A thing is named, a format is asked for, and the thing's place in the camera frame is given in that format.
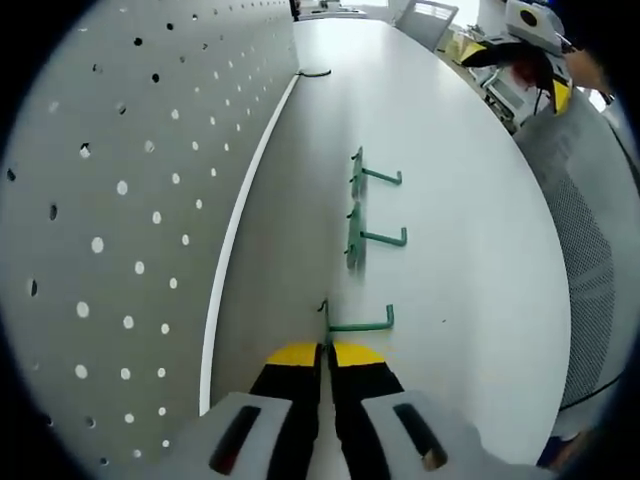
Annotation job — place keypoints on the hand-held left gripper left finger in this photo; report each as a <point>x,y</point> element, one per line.
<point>280,425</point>

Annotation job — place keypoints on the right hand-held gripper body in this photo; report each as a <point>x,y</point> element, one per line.
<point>530,20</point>

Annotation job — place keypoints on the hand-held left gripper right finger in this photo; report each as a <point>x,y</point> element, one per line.
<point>370,425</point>

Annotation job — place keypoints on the green hook assembly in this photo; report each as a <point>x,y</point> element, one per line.
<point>357,328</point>
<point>357,170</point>
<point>356,235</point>

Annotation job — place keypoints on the white perforated mounting plate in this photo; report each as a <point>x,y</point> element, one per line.
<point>125,250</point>

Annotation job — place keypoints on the grey office chair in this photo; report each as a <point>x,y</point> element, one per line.
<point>427,20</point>

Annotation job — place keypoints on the grey mesh chair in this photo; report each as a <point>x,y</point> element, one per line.
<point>575,225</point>

